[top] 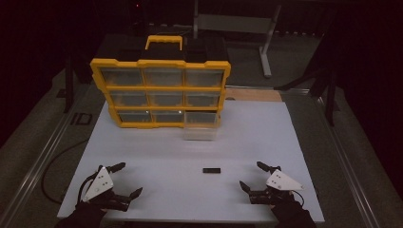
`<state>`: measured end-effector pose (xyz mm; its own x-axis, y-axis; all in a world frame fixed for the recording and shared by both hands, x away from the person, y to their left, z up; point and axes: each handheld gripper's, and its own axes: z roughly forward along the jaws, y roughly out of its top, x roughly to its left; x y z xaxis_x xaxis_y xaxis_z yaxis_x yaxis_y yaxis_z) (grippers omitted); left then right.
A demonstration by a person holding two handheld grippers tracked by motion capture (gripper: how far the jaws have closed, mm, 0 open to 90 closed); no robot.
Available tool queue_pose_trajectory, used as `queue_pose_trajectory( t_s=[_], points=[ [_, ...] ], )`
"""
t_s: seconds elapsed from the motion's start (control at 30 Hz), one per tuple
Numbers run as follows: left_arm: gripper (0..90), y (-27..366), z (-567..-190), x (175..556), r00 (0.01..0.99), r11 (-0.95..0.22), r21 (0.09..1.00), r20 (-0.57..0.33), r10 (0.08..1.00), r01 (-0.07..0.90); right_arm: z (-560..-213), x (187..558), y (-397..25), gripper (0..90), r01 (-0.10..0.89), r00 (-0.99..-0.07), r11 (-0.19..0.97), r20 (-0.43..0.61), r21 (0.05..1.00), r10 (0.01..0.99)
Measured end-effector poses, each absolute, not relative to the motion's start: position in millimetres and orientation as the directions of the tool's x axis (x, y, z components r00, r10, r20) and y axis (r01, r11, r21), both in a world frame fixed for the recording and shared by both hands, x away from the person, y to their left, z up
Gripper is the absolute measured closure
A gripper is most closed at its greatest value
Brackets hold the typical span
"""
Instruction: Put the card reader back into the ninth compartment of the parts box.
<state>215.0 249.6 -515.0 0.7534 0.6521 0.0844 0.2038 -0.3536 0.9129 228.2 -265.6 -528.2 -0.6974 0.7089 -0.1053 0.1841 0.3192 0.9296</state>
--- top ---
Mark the person's left hand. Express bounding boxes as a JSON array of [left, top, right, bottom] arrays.
[[55, 200, 108, 228]]

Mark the aluminium rail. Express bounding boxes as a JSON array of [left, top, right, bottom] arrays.
[[312, 94, 379, 228], [0, 85, 91, 228]]

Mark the wooden board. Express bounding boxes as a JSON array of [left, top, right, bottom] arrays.
[[225, 87, 283, 103]]

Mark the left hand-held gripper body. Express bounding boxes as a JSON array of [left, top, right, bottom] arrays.
[[83, 165, 131, 213]]

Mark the clear plastic drawer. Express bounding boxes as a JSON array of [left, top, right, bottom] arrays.
[[182, 110, 221, 142]]

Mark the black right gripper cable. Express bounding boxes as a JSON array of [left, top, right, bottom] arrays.
[[292, 189, 306, 207]]

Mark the yellow black drawer organizer cabinet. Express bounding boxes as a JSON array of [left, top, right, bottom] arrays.
[[89, 34, 232, 129]]

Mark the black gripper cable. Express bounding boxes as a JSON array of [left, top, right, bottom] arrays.
[[77, 171, 100, 202], [292, 189, 306, 207]]

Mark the black stand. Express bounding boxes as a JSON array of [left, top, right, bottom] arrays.
[[274, 66, 339, 127], [62, 52, 78, 114]]

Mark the grey metal desk frame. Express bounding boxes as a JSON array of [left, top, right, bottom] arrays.
[[192, 0, 283, 79]]

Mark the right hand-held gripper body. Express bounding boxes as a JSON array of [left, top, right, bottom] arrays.
[[248, 169, 305, 206]]

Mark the black floor cable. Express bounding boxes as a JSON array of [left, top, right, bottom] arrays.
[[40, 139, 88, 205]]

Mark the person's right hand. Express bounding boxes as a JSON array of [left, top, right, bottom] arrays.
[[271, 192, 317, 228]]

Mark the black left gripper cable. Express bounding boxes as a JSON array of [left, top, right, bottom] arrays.
[[77, 171, 100, 202]]

